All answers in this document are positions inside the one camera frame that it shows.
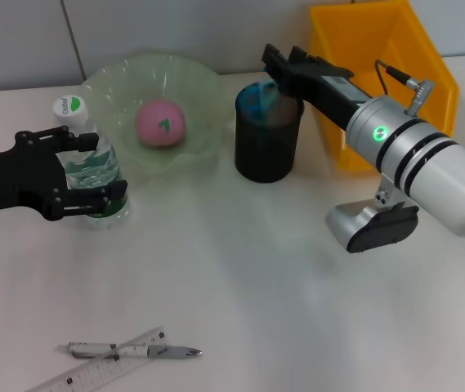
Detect clear plastic ruler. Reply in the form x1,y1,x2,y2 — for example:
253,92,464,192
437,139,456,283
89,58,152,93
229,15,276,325
23,326,166,392

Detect pink peach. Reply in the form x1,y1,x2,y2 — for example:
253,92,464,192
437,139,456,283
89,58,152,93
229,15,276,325
134,99,187,149

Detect yellow plastic bin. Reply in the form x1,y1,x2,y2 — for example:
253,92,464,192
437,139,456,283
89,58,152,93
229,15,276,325
307,0,461,173

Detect green glass fruit plate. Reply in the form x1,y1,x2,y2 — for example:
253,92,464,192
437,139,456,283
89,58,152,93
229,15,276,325
80,51,235,177

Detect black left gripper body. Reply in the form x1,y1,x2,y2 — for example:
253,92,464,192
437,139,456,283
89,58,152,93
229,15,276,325
0,129,69,221

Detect clear green-label water bottle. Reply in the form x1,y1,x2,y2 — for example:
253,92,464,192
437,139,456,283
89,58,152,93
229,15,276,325
51,96,131,232

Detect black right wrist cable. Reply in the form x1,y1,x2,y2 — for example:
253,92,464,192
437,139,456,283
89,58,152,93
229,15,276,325
373,59,436,118

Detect black mesh pen holder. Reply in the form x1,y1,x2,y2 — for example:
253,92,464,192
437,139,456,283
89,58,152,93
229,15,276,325
234,82,305,184

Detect blue and teal scissors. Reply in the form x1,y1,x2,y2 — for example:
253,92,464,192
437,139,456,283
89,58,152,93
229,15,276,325
235,79,283,128

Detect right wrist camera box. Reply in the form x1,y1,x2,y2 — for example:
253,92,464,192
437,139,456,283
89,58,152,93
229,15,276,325
324,198,420,255

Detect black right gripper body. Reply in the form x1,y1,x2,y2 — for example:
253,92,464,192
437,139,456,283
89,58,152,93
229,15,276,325
279,60,375,134

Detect white grey ballpoint pen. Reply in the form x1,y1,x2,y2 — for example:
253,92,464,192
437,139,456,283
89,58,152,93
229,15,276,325
58,341,204,362

